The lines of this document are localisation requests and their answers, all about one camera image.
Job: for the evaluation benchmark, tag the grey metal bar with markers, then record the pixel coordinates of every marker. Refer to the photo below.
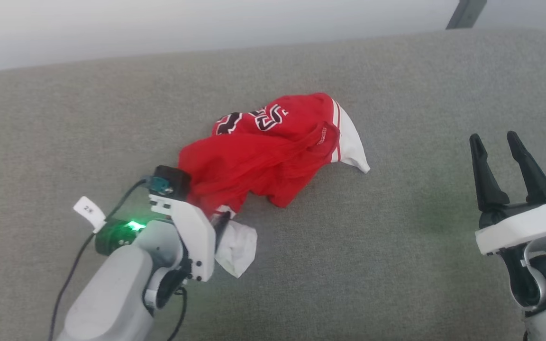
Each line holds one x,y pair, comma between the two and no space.
465,13

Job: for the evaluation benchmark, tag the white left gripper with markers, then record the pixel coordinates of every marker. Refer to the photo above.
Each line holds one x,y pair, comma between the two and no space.
197,237

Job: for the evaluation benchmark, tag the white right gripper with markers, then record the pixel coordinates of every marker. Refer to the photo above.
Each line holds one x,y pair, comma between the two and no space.
524,227

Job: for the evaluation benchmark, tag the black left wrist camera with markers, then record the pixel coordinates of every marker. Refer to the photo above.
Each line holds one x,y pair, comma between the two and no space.
176,177

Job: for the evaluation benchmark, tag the red Bulls basketball jersey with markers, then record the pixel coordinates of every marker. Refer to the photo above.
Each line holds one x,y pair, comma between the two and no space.
254,161

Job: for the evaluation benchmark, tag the grey fabric sofa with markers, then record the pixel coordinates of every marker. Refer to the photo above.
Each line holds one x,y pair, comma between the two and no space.
396,265

